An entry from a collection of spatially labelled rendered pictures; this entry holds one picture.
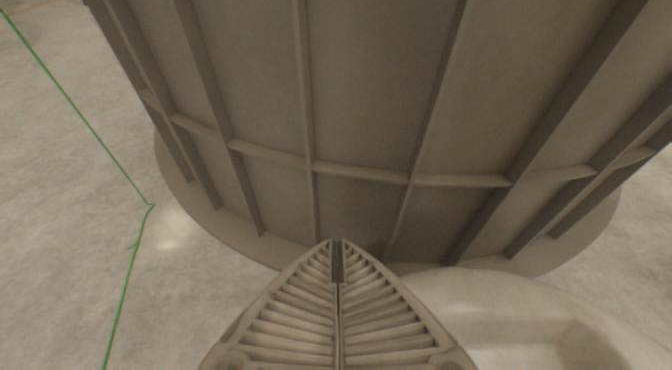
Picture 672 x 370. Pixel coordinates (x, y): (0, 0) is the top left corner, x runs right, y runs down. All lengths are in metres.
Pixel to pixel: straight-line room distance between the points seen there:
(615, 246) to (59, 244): 1.79
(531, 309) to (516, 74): 0.33
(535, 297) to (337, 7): 0.50
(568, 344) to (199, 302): 0.79
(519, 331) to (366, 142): 0.36
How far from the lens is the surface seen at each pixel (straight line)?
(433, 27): 0.38
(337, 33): 0.38
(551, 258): 1.05
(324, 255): 0.17
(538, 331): 0.53
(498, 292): 0.49
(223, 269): 0.89
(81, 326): 1.01
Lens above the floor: 0.76
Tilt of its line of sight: 44 degrees down
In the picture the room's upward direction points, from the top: 1 degrees clockwise
